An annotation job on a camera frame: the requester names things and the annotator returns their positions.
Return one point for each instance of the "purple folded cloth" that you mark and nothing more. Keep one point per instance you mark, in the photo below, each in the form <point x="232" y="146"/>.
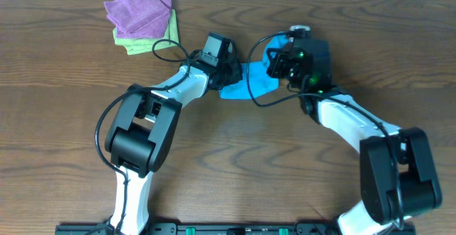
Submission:
<point x="139" y="18"/>

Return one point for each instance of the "blue microfiber cloth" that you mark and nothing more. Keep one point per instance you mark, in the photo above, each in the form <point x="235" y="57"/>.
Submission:
<point x="260" y="82"/>

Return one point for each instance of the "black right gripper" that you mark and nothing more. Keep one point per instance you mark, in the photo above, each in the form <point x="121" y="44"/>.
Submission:
<point x="279" y="63"/>

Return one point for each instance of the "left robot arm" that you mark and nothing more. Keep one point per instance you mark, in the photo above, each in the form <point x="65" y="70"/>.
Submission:
<point x="143" y="129"/>

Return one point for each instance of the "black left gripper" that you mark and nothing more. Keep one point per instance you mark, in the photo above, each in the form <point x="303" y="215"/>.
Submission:
<point x="230" y="73"/>

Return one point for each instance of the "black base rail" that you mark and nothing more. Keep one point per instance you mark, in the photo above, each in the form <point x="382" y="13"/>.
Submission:
<point x="220" y="229"/>

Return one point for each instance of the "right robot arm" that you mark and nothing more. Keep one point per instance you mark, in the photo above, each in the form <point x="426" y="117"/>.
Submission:
<point x="397" y="172"/>

